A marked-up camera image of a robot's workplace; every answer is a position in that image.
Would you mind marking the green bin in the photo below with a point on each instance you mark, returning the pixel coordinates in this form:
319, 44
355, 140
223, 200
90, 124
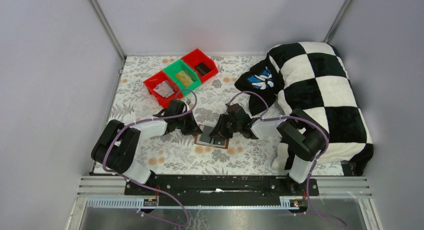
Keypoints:
178, 66

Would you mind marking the red bin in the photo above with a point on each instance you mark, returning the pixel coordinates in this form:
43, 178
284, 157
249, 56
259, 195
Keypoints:
197, 56
157, 78

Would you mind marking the floral table cloth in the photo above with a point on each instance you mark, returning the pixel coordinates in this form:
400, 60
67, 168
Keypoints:
175, 153

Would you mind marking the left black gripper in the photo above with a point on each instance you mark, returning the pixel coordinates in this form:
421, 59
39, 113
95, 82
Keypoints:
187, 123

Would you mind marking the red bin far right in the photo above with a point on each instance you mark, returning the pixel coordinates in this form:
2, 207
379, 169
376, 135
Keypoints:
197, 56

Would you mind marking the brown leather card holder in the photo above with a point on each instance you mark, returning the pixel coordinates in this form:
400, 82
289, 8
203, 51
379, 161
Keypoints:
204, 139

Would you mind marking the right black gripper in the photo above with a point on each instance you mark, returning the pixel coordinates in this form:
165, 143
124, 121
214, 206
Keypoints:
224, 126

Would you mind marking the aluminium frame rails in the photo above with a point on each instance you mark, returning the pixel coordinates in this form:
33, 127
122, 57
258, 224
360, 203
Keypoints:
331, 187

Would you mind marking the checkered black white pillow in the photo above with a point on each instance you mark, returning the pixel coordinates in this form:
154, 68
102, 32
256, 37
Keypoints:
311, 76

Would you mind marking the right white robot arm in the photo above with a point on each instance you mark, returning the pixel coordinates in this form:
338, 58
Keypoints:
304, 136

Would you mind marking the black cap with blue logo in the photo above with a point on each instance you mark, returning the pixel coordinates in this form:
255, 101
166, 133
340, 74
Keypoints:
263, 85

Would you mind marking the black item in red bin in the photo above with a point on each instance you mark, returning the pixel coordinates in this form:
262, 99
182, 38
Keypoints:
202, 69

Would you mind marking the red bin near left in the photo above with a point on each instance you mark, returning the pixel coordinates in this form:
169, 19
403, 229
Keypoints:
157, 78

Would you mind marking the yellow card in green bin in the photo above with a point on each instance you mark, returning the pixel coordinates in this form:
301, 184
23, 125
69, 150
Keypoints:
184, 79

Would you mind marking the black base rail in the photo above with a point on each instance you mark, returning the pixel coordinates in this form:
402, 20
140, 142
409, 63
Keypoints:
223, 190

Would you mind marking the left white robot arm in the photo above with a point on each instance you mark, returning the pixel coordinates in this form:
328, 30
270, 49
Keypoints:
118, 144

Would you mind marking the silver card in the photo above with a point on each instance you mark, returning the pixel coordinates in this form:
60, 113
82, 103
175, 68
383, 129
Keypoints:
164, 89

